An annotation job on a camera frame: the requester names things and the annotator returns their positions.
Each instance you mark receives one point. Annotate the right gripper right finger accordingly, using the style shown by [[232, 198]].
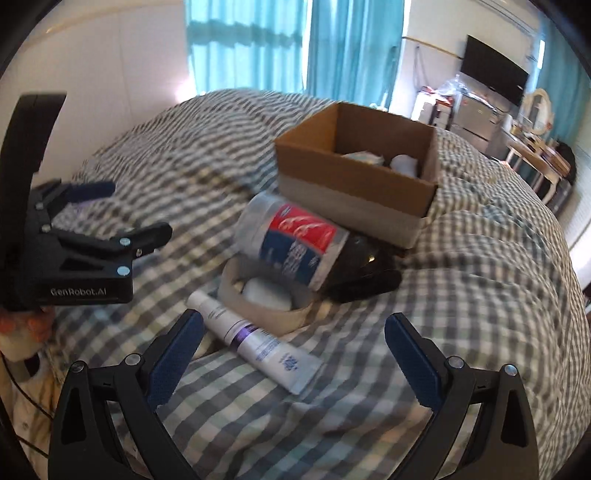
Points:
[[502, 444]]

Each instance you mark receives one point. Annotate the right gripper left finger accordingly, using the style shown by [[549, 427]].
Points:
[[84, 442]]

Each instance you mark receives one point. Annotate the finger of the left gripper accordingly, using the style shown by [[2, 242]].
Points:
[[56, 190], [136, 243]]

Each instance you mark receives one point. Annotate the beige tape roll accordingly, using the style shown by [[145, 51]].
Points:
[[264, 296]]

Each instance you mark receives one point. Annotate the floss pick jar red blue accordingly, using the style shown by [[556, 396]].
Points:
[[299, 244]]

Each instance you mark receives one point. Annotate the white purple cream tube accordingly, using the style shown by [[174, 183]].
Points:
[[284, 363]]

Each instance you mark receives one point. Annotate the white bottle with ring cap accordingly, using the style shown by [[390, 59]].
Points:
[[405, 165]]

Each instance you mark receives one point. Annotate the hand in orange glove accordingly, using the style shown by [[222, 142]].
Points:
[[38, 323]]

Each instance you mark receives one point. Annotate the checkered bed duvet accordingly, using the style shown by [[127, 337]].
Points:
[[490, 280]]

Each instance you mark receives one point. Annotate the black smartphone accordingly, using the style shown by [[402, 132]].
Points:
[[365, 287]]

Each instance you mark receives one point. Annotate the black round object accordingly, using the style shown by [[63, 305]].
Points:
[[360, 259]]

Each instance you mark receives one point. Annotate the teal curtain left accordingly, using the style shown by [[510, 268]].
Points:
[[246, 44]]

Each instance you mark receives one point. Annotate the teal curtain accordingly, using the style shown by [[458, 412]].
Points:
[[246, 44], [566, 82], [354, 48]]

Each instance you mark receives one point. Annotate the cardboard box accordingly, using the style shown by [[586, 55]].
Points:
[[337, 164]]

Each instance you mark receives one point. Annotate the white vanity table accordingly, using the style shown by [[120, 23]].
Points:
[[549, 171]]

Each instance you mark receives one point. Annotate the teal curtain middle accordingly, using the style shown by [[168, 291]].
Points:
[[354, 48]]

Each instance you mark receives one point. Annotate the silver mini fridge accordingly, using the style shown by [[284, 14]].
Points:
[[481, 124]]

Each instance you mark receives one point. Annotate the oval vanity mirror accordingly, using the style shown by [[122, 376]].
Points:
[[537, 108]]

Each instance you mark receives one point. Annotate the white suitcase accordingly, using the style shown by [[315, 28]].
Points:
[[432, 109]]

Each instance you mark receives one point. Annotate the teal curtain right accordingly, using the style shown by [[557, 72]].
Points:
[[566, 82]]

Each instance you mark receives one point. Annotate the black wall television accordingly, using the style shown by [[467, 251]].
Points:
[[494, 70]]

